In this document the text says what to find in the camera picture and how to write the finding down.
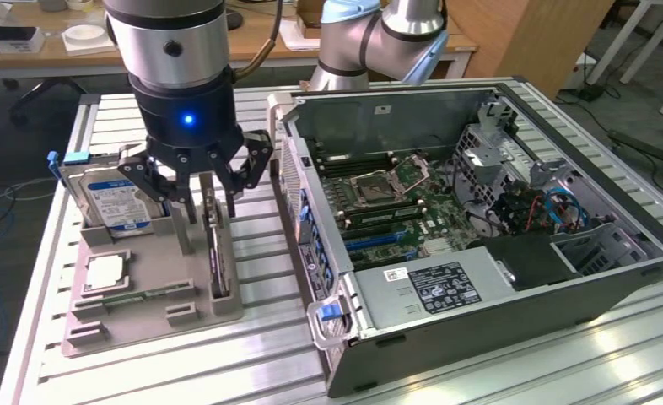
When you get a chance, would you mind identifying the silver CPU chip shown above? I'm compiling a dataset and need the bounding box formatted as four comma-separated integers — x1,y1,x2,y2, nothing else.
84,254,128,292

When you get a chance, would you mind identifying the white table frame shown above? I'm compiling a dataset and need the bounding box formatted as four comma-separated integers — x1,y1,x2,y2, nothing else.
587,0,663,85

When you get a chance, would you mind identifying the silver disk bay cage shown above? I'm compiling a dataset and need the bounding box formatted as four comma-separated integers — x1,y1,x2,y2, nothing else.
451,99,540,212

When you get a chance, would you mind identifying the grey parts rack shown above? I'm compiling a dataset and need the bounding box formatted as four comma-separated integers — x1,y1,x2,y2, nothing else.
60,175,247,359

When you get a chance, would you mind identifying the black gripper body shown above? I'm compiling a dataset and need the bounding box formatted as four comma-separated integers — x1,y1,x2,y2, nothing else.
130,73,248,173

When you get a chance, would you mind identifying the white round plastic holder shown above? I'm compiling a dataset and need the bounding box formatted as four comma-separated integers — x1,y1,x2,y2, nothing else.
61,24,112,56

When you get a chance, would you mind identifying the white box with red button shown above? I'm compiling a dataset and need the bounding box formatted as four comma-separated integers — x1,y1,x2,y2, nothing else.
559,54,598,92

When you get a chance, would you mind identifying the blue expansion slot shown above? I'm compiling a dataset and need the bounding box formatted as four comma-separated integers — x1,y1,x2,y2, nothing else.
344,233,408,251

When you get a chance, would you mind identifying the green motherboard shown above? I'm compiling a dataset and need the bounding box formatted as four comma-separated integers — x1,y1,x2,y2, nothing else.
307,141,499,273

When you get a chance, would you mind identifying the hard disk with blue rails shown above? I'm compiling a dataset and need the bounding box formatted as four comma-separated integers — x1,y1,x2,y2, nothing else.
47,145,170,238

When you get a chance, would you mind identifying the silver metal bracket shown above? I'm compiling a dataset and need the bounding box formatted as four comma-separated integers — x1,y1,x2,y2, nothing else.
550,221,651,278

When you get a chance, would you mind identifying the black chair base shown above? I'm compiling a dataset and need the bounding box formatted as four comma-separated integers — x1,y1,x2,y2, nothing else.
4,75,140,126
606,126,663,170

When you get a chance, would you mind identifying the grey power supply unit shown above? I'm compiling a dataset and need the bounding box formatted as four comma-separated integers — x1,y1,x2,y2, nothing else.
352,246,522,332

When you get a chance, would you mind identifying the white box with black top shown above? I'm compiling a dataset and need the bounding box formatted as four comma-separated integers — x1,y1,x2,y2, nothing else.
0,25,47,55

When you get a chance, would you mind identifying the black floor adapter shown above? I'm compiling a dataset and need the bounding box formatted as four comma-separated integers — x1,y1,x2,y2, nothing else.
575,84,608,103

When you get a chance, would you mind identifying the graphics card with fan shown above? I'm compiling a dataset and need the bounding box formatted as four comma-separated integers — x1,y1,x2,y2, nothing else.
199,170,236,303

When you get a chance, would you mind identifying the green RAM stick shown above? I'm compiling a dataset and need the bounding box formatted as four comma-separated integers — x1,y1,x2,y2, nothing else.
103,286,184,305

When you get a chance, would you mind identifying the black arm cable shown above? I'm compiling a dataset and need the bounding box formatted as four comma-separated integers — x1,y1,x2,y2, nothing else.
235,0,286,80

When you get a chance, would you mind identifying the CPU socket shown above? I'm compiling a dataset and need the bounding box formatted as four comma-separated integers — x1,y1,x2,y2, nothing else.
348,170,408,204

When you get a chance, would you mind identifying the RAM stick with black label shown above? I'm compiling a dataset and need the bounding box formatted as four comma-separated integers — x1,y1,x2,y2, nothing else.
343,205,427,229

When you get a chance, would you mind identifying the white paper stack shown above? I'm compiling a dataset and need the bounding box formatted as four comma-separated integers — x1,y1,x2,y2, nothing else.
278,19,324,51

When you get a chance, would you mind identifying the black open PC case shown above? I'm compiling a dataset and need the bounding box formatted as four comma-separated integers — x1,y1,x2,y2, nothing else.
267,79,663,400

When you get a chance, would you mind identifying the metal socket cover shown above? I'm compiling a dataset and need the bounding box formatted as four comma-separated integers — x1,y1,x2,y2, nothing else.
387,152,428,199

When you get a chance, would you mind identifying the wooden cabinet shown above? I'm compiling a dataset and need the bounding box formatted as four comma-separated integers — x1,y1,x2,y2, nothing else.
464,0,618,100

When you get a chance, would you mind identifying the wooden desk with white frame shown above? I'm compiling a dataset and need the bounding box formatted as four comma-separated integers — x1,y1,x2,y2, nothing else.
0,0,480,92

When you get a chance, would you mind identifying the blue data wire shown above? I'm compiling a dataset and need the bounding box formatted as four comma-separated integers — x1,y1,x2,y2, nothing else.
544,185,591,232

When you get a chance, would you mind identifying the brown cardboard box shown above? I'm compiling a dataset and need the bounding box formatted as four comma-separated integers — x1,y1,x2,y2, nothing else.
296,0,327,29

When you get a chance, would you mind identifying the red data wire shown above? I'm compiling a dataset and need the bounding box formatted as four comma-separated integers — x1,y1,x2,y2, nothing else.
530,196,563,231

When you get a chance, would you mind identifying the grey case handle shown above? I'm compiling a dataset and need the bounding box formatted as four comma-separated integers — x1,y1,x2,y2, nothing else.
307,290,362,351
267,93,302,170

